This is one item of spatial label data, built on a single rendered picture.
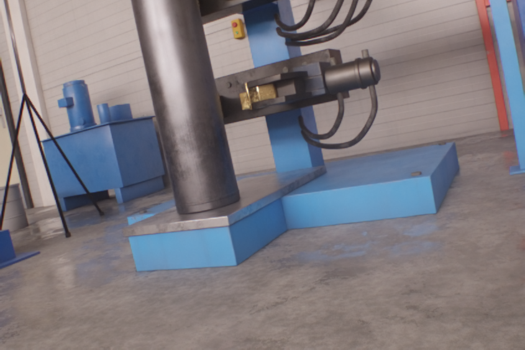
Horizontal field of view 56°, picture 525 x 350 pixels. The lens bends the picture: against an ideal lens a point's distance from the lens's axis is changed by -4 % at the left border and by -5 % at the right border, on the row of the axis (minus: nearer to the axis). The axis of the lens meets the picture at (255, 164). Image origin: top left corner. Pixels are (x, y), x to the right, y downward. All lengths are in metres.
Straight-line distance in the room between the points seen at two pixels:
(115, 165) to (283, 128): 2.03
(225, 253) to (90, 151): 2.88
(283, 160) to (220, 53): 2.10
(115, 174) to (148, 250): 2.49
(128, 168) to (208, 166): 2.59
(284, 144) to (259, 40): 0.49
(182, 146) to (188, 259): 0.35
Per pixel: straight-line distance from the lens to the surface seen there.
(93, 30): 5.18
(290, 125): 2.33
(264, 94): 1.80
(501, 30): 2.11
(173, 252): 1.60
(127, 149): 4.19
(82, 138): 4.30
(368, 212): 1.70
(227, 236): 1.48
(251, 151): 4.24
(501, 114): 3.71
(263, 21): 2.38
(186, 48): 1.63
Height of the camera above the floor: 0.38
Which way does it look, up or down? 4 degrees down
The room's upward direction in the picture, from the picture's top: 12 degrees counter-clockwise
